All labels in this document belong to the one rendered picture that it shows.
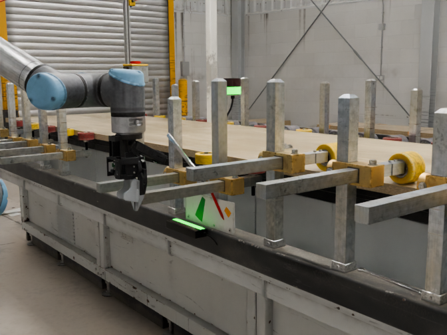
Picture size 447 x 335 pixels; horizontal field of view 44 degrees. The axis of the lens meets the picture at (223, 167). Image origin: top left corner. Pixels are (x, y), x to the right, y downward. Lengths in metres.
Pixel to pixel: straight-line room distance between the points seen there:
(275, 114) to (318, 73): 9.14
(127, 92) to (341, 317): 0.79
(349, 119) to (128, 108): 0.55
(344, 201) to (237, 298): 0.93
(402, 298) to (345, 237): 0.20
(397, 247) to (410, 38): 8.12
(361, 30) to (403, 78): 1.16
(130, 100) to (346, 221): 0.62
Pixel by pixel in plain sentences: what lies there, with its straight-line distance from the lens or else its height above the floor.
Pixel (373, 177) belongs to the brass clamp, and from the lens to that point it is 1.31.
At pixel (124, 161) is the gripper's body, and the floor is 0.96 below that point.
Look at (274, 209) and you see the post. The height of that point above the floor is 0.81.
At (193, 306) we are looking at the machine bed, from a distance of 2.46.
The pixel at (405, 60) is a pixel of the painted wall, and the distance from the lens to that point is 9.60.
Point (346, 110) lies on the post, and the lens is 1.34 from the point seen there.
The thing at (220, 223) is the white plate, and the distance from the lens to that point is 1.73.
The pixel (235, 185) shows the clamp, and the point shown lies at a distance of 1.67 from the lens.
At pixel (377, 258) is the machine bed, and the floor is 0.67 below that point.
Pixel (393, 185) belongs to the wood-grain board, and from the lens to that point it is 1.47.
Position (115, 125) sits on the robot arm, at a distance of 1.48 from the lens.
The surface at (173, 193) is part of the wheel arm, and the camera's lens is 1.58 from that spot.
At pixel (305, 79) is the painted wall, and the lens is 10.84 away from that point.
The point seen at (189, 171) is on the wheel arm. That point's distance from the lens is 1.32.
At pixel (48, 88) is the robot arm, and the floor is 1.15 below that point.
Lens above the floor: 1.18
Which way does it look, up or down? 9 degrees down
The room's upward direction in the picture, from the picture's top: straight up
